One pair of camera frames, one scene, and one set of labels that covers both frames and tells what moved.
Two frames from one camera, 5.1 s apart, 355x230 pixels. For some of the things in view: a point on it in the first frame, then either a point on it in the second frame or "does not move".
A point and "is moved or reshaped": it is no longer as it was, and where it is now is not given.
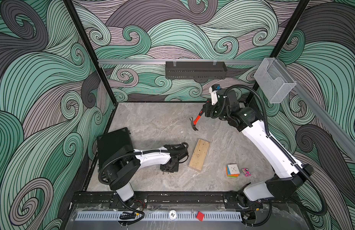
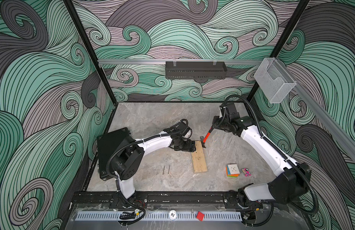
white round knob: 172,214 does not move
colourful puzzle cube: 232,170 does not move
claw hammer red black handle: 195,121 to 204,140
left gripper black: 175,170 to 187,148
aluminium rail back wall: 180,62 does not move
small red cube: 200,216 does not move
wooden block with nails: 199,155 is moved or reshaped
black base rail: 183,200 does not move
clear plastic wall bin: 274,81 does not move
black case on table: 109,143 does not move
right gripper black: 207,109 to 214,122
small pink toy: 245,172 does not move
